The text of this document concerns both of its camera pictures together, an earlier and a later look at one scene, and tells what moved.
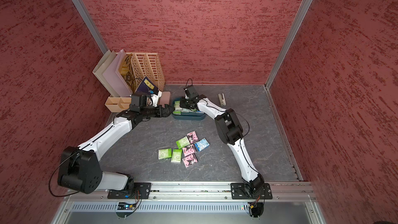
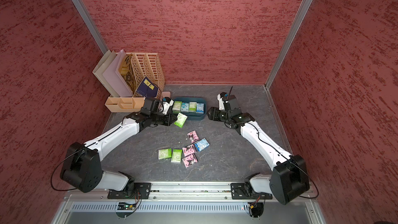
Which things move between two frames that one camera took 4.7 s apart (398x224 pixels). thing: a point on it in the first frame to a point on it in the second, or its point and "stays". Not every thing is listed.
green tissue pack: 182,142 to 181,119
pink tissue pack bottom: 189,160 stays
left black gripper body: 151,111 to 161,119
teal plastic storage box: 187,116 stays
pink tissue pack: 193,137 stays
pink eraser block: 165,98 stays
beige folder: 100,68 stays
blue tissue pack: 202,144 stays
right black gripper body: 186,102 to 218,115
